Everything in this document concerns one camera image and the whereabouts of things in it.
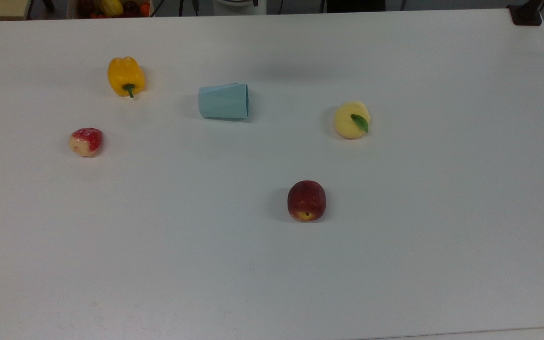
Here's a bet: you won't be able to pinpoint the red apple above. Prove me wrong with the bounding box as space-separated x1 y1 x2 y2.
287 180 327 222

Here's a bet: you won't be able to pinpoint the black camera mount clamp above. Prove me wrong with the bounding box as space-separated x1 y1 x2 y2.
507 0 544 26

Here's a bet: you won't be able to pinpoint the red strawberry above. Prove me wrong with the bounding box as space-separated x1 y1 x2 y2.
68 127 103 158

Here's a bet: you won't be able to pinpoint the black box behind table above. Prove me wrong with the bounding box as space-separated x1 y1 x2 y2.
326 0 386 13

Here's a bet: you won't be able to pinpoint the box of assorted toy fruit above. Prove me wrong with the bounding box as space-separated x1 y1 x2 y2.
67 0 152 19

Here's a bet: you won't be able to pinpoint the yellow bell pepper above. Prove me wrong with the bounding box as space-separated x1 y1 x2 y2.
107 56 146 99

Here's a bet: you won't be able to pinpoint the yellow peach with green leaf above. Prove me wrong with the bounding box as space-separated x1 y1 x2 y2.
333 100 371 140

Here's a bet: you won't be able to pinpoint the black hanging cables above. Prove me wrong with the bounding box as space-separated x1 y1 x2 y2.
178 0 203 17

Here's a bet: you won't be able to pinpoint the light blue hexagonal mug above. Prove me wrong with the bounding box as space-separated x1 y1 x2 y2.
198 83 250 120

